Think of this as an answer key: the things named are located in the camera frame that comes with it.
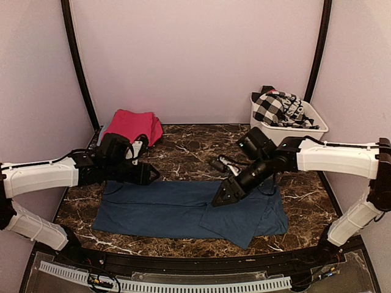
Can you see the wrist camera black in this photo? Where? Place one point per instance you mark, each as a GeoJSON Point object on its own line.
{"type": "Point", "coordinates": [113, 147]}
{"type": "Point", "coordinates": [255, 144]}

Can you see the black corner post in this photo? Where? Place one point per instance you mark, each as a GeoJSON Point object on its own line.
{"type": "Point", "coordinates": [319, 50]}
{"type": "Point", "coordinates": [76, 58]}

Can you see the black curved front rail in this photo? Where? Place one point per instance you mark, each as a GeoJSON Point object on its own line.
{"type": "Point", "coordinates": [296, 261]}

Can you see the white slotted cable duct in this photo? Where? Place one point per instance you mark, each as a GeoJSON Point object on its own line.
{"type": "Point", "coordinates": [151, 282]}

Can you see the left black corner post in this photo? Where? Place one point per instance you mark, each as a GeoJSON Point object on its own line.
{"type": "Point", "coordinates": [76, 58]}

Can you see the dark blue garment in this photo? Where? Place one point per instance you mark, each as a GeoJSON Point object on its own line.
{"type": "Point", "coordinates": [183, 210]}

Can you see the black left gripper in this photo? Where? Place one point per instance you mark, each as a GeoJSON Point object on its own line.
{"type": "Point", "coordinates": [142, 176]}

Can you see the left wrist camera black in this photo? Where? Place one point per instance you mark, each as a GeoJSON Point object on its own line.
{"type": "Point", "coordinates": [113, 147]}

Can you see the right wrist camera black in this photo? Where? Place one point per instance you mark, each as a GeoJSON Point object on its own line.
{"type": "Point", "coordinates": [255, 144]}

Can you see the white plastic laundry bin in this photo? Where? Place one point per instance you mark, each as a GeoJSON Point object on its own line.
{"type": "Point", "coordinates": [278, 133]}

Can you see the black shirt white lettering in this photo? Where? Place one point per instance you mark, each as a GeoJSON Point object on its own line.
{"type": "Point", "coordinates": [293, 112]}

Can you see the pink trousers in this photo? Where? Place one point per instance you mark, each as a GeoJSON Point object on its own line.
{"type": "Point", "coordinates": [131, 125]}

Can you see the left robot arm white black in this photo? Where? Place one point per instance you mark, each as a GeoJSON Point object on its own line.
{"type": "Point", "coordinates": [76, 169]}

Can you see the black white checkered shirt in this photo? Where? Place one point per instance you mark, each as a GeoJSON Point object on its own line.
{"type": "Point", "coordinates": [265, 107]}

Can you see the folded light blue shirt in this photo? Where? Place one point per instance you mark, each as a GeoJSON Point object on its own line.
{"type": "Point", "coordinates": [100, 137]}

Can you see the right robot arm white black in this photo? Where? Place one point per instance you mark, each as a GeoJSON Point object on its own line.
{"type": "Point", "coordinates": [359, 174]}

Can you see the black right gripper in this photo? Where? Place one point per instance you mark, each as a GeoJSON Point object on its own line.
{"type": "Point", "coordinates": [232, 186]}

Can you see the right black corner post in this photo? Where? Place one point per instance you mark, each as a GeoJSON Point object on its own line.
{"type": "Point", "coordinates": [319, 50]}

